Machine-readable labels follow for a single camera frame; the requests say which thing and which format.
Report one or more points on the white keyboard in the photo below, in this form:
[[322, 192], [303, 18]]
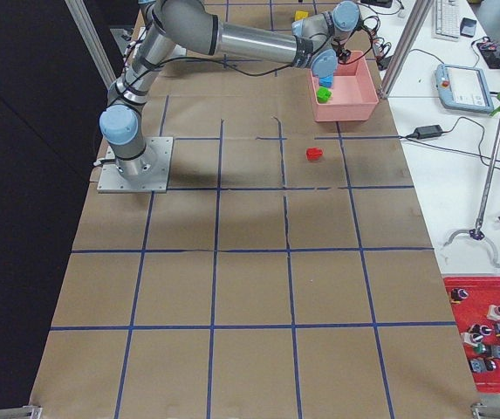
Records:
[[446, 20]]

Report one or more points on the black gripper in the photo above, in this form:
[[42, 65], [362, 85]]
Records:
[[344, 55]]

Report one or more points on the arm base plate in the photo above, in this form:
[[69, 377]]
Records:
[[147, 173]]

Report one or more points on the blue toy block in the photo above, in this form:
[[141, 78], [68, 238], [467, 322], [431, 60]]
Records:
[[326, 82]]

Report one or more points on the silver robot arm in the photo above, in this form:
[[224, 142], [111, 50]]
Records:
[[312, 44]]

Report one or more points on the aluminium frame post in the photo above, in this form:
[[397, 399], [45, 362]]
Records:
[[410, 32]]

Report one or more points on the pink plastic box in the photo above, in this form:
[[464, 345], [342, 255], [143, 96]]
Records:
[[354, 96]]

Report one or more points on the green handled reacher grabber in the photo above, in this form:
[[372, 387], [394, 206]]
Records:
[[476, 232]]

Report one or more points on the black power adapter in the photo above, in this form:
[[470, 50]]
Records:
[[427, 132]]

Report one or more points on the brown paper table cover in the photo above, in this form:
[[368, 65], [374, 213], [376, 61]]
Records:
[[260, 285]]

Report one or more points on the yellow toy block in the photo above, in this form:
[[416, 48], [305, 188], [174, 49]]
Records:
[[300, 14]]

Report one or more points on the green toy block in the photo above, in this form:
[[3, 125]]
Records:
[[323, 94]]

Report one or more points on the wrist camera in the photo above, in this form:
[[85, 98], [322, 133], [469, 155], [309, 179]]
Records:
[[344, 55]]

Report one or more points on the teach pendant tablet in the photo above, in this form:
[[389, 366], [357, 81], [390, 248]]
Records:
[[463, 88]]

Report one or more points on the red toy block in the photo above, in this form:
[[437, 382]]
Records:
[[314, 154]]

